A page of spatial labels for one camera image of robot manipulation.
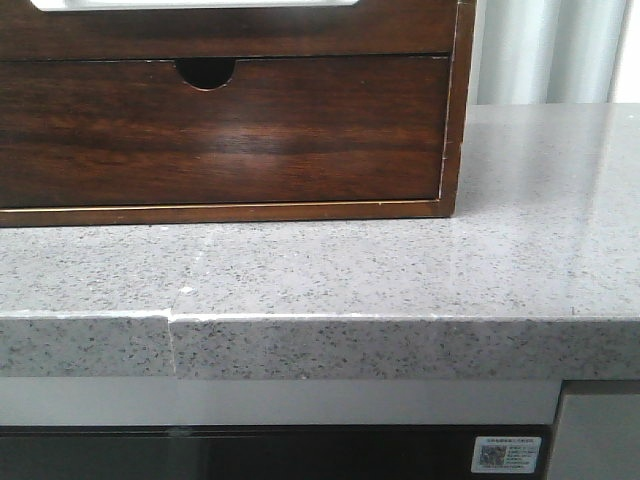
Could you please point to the dark wooden drawer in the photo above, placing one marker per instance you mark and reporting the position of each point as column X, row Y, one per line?
column 298, row 129
column 367, row 27

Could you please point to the white plastic drawer handle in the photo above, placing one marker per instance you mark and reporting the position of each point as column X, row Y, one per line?
column 141, row 5

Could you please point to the dark wooden drawer cabinet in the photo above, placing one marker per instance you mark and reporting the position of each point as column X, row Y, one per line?
column 209, row 73

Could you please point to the white QR code sticker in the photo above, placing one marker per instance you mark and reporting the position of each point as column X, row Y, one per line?
column 505, row 455

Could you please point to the grey cabinet door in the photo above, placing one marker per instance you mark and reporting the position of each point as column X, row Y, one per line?
column 597, row 431

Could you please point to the black glass appliance front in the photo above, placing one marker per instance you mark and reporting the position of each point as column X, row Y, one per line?
column 255, row 452

